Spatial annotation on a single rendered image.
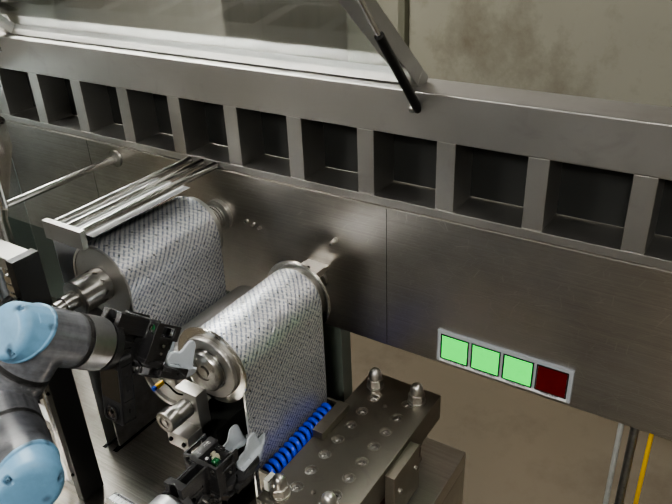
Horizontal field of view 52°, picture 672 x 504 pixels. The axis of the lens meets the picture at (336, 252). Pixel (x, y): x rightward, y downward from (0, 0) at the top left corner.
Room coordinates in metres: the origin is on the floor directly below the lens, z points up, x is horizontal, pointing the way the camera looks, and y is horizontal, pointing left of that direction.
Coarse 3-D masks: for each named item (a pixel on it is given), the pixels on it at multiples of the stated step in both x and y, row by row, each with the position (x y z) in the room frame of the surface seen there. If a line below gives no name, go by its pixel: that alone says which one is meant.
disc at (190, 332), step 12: (180, 336) 0.96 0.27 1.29; (192, 336) 0.95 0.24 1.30; (204, 336) 0.93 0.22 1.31; (216, 336) 0.92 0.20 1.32; (180, 348) 0.97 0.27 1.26; (228, 348) 0.90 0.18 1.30; (240, 360) 0.90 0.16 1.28; (240, 372) 0.89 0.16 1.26; (240, 384) 0.89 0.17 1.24; (228, 396) 0.91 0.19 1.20; (240, 396) 0.90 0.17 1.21
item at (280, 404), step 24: (312, 336) 1.06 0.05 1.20; (288, 360) 1.00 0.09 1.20; (312, 360) 1.06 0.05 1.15; (264, 384) 0.94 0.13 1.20; (288, 384) 1.00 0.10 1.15; (312, 384) 1.06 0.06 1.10; (264, 408) 0.94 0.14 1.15; (288, 408) 0.99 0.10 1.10; (312, 408) 1.05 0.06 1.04; (264, 432) 0.93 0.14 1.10; (288, 432) 0.98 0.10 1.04; (264, 456) 0.92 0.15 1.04
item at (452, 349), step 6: (444, 336) 1.04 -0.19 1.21; (444, 342) 1.04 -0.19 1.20; (450, 342) 1.03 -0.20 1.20; (456, 342) 1.03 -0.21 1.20; (462, 342) 1.02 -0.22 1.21; (444, 348) 1.04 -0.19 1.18; (450, 348) 1.03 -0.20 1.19; (456, 348) 1.02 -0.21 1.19; (462, 348) 1.02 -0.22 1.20; (444, 354) 1.04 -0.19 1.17; (450, 354) 1.03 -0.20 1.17; (456, 354) 1.02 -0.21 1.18; (462, 354) 1.02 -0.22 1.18; (456, 360) 1.02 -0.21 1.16; (462, 360) 1.02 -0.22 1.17
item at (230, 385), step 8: (320, 296) 1.11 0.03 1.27; (200, 336) 0.94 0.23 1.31; (184, 344) 0.95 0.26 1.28; (200, 344) 0.93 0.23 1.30; (208, 344) 0.92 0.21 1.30; (216, 344) 0.92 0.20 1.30; (216, 352) 0.91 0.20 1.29; (224, 352) 0.91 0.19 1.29; (224, 360) 0.90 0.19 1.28; (224, 368) 0.90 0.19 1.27; (232, 368) 0.89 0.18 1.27; (232, 376) 0.89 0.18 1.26; (224, 384) 0.90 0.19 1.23; (232, 384) 0.89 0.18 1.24; (208, 392) 0.93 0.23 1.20; (216, 392) 0.91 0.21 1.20; (224, 392) 0.90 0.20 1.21; (232, 392) 0.90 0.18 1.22
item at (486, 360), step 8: (472, 352) 1.01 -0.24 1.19; (480, 352) 1.00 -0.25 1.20; (488, 352) 0.99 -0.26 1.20; (496, 352) 0.98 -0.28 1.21; (472, 360) 1.01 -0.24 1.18; (480, 360) 1.00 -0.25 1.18; (488, 360) 0.99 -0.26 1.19; (496, 360) 0.98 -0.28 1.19; (480, 368) 1.00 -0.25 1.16; (488, 368) 0.99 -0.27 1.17; (496, 368) 0.98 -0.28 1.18
